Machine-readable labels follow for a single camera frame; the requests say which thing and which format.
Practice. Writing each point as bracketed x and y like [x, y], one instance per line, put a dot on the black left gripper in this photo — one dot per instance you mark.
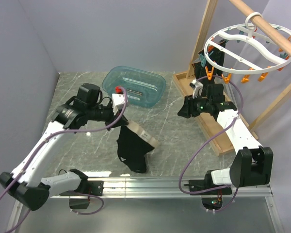
[113, 118]

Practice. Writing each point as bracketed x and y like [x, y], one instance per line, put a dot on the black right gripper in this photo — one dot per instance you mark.
[188, 108]

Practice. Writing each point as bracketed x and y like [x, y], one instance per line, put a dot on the black underwear beige waistband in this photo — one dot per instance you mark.
[132, 146]

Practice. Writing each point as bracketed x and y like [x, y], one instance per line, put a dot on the white round clip hanger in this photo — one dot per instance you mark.
[243, 49]

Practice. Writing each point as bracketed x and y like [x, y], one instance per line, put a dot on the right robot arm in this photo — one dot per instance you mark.
[252, 164]

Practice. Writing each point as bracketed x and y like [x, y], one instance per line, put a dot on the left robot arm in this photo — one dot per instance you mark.
[26, 182]

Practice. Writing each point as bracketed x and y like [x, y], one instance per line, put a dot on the orange hanger clip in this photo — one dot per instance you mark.
[209, 72]
[226, 77]
[262, 76]
[246, 78]

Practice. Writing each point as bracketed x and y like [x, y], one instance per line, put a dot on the teal hanger clip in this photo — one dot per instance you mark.
[202, 59]

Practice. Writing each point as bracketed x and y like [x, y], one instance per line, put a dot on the black hanging underwear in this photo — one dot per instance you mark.
[208, 65]

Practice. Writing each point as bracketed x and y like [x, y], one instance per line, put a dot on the teal transparent plastic bin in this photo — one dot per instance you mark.
[143, 88]

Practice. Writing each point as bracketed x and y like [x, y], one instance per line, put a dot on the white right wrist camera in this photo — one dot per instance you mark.
[196, 86]

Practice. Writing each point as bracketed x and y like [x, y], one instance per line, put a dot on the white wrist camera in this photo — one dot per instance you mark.
[119, 99]
[196, 86]

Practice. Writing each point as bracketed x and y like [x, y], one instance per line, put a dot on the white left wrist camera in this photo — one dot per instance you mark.
[119, 99]

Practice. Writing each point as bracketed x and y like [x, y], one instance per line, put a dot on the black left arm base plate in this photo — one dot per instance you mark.
[94, 188]

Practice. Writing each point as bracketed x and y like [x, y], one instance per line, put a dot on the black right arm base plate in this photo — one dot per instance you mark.
[199, 185]

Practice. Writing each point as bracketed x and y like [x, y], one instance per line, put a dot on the aluminium mounting rail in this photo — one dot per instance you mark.
[155, 205]

